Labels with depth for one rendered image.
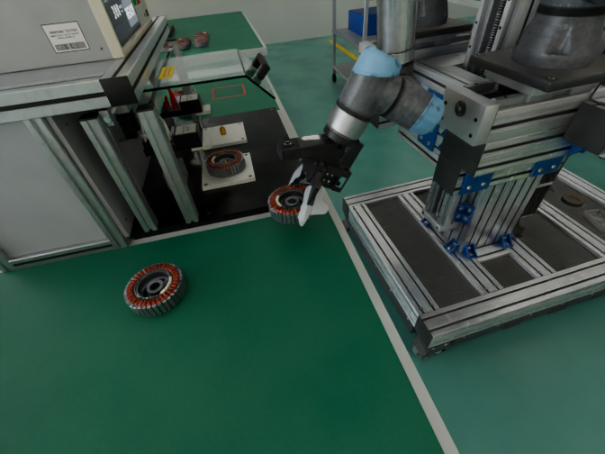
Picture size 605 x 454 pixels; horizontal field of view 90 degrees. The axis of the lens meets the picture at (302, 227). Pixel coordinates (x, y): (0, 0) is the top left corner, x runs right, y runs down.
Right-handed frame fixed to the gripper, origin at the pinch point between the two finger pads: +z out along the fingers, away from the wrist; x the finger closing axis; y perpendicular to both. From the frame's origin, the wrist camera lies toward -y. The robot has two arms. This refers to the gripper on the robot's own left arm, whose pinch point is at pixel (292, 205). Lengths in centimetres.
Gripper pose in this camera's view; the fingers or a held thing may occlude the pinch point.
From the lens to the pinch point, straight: 70.9
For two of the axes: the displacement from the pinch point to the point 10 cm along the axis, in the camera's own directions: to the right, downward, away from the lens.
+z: -4.2, 7.3, 5.4
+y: 8.8, 1.9, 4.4
